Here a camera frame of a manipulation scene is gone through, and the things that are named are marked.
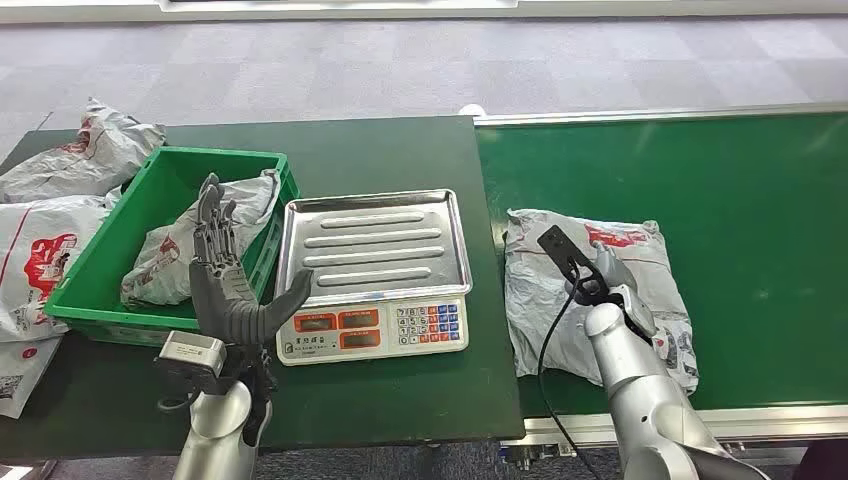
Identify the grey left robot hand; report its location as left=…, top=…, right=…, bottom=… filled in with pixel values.
left=188, top=173, right=315, bottom=347

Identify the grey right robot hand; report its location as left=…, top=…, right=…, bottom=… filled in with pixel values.
left=592, top=242, right=658, bottom=340

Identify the grey red-print mailer package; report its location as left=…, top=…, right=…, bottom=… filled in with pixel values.
left=120, top=168, right=284, bottom=310
left=502, top=207, right=701, bottom=396
left=0, top=97, right=168, bottom=205

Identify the white red-print mailer package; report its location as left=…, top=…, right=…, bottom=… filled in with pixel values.
left=0, top=188, right=125, bottom=344

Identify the white package with QR label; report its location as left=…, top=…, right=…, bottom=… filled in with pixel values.
left=0, top=334, right=66, bottom=420

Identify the green plastic crate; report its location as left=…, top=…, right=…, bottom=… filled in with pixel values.
left=44, top=145, right=301, bottom=350

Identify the white electronic scale body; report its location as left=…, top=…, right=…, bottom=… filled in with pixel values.
left=274, top=294, right=471, bottom=368

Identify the stainless steel scale tray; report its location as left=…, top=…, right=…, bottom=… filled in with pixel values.
left=274, top=188, right=474, bottom=310

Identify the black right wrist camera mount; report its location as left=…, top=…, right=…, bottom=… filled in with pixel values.
left=536, top=224, right=612, bottom=307

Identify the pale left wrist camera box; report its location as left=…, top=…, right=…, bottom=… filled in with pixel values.
left=156, top=330, right=229, bottom=397

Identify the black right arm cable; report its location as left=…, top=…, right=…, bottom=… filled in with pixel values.
left=536, top=268, right=601, bottom=480

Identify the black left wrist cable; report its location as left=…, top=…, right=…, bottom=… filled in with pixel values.
left=156, top=390, right=201, bottom=414

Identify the green belt conveyor with frame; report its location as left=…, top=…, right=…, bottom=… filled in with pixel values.
left=472, top=101, right=848, bottom=468

